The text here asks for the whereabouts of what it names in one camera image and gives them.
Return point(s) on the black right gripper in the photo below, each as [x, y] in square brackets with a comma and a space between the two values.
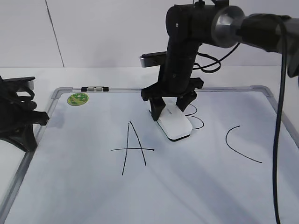
[174, 78]

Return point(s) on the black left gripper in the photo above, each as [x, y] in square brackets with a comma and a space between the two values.
[17, 116]

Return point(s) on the white whiteboard eraser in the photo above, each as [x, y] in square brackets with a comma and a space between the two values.
[173, 122]

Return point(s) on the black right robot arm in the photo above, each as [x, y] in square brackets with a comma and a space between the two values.
[219, 24]

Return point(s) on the round green magnet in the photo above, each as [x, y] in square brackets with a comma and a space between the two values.
[77, 99]

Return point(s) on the black grey board hanger clip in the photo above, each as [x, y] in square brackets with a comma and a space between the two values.
[95, 89]

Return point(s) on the white magnetic whiteboard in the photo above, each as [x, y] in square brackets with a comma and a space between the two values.
[108, 162]

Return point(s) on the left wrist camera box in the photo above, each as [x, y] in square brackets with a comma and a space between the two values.
[20, 84]

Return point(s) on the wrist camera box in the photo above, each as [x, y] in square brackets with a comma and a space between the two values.
[20, 84]
[153, 59]

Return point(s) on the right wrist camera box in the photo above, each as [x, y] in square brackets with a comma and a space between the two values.
[153, 59]

